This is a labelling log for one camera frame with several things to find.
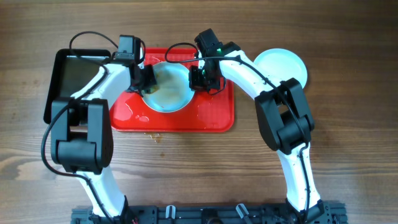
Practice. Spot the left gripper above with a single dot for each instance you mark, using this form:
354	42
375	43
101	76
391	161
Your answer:
147	74

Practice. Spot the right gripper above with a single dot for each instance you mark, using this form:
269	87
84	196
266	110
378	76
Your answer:
194	83

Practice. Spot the white plate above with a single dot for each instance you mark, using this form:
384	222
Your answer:
172	91
283	64

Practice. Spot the green yellow sponge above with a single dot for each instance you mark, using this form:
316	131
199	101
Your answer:
151	89

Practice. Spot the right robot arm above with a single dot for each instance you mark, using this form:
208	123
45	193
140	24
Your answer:
275	81

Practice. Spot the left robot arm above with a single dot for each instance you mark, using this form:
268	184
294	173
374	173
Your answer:
81	134

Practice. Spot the red plastic tray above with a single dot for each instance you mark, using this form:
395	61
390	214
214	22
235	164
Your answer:
204	113

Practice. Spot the black rectangular basin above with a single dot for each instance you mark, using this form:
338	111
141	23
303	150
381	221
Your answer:
70	74

